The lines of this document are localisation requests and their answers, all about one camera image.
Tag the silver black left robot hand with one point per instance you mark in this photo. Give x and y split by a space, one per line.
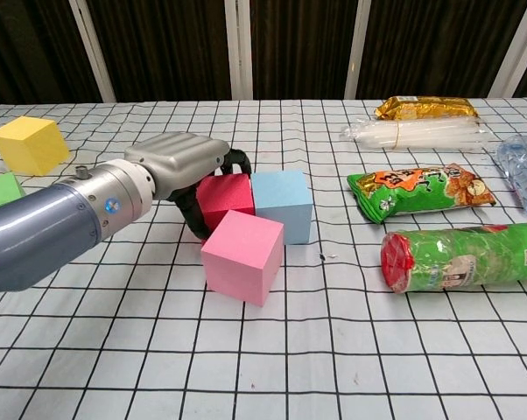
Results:
180 162

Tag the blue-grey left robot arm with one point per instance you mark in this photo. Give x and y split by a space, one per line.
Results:
49 227

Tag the yellow foam cube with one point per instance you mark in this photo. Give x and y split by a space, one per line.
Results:
29 146

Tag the green snack bag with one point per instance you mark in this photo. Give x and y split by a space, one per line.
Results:
416 192

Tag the clear bag of white straws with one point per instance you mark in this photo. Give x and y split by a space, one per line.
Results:
421 133

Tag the white black-grid tablecloth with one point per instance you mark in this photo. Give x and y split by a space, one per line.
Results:
263 359

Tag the white frame post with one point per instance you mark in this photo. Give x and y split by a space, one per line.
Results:
519 48
239 48
93 52
358 48

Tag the red foam cube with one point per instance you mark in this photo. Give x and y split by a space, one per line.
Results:
224 197

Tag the light blue foam cube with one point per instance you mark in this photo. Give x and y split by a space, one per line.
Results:
283 205

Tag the pink foam cube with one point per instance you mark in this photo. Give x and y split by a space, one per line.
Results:
241 258

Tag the gold biscuit packet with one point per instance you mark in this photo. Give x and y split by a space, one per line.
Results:
425 107

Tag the green chips canister red lid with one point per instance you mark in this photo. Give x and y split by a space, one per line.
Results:
465 258

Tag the clear plastic water bottle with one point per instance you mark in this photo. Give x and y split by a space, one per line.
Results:
524 170

